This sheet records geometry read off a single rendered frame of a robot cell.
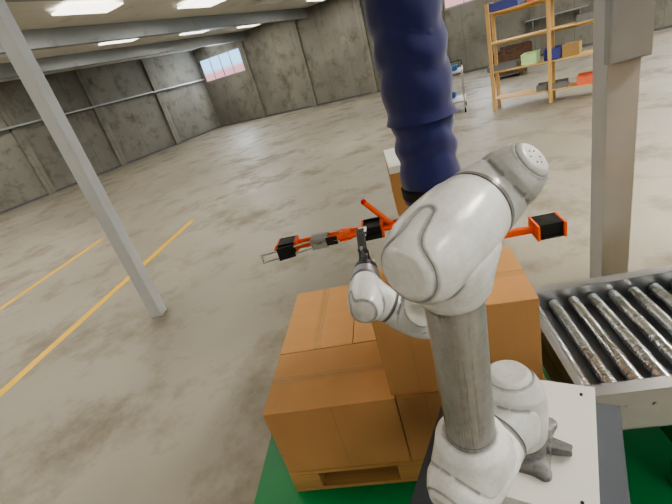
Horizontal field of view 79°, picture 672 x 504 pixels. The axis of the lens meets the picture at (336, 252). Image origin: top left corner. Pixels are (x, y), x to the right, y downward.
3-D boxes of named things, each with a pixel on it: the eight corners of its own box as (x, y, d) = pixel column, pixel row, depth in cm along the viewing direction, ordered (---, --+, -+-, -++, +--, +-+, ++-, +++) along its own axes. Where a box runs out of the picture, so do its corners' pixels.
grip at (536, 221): (556, 225, 129) (555, 210, 127) (567, 236, 122) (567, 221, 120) (528, 230, 131) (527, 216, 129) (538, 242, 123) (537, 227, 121)
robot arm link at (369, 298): (342, 289, 124) (379, 307, 126) (338, 320, 110) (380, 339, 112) (358, 262, 120) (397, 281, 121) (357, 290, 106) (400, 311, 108)
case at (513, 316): (516, 320, 193) (510, 246, 176) (543, 382, 158) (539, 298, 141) (391, 335, 207) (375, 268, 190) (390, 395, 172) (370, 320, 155)
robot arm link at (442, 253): (528, 472, 96) (483, 557, 85) (465, 437, 107) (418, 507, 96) (525, 171, 58) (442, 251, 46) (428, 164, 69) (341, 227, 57)
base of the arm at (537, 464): (570, 489, 97) (569, 476, 94) (474, 461, 109) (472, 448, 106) (574, 425, 110) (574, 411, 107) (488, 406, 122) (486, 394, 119)
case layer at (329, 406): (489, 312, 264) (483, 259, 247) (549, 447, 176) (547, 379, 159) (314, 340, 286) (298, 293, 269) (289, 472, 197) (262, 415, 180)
